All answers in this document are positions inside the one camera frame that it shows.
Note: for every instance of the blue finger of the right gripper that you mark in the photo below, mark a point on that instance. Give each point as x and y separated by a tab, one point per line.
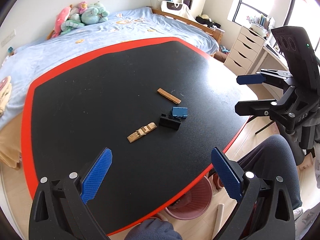
254	108
251	79

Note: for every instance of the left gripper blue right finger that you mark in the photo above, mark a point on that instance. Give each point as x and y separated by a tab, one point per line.
229	172

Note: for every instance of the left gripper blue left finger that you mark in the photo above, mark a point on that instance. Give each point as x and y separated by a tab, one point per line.
93	179

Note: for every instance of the tan wooden clip piece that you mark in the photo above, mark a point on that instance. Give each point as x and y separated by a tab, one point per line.
141	132

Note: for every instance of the wooden stick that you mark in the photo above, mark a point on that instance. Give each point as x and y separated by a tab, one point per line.
169	96

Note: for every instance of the pink trash bin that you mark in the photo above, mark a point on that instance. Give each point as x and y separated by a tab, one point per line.
193	203

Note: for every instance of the white drawer cabinet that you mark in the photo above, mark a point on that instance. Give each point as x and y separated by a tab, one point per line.
244	51

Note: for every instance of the white desk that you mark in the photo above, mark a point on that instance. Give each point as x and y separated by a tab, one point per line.
267	59

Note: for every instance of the white wooden bar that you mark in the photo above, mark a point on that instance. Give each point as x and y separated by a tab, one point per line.
218	221

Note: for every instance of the blue trouser leg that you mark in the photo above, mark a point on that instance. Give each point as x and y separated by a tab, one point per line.
271	158

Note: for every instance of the blue plastic block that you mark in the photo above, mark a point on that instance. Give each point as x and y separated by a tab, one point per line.
179	112

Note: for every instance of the red black table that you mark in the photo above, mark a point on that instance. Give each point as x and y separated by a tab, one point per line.
96	100

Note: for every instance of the white tote bag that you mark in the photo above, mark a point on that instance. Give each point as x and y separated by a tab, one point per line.
179	9

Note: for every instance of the folded towels stack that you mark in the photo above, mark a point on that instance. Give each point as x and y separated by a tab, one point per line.
5	93

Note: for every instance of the bed with blue sheet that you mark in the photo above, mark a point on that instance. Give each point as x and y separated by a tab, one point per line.
34	59

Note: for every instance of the striped green plush toy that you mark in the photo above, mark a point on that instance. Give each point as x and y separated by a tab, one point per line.
73	23

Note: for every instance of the pink plush toy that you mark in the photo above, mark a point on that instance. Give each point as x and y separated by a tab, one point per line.
60	19

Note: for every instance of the black plastic bracket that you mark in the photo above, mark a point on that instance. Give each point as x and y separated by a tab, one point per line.
169	121

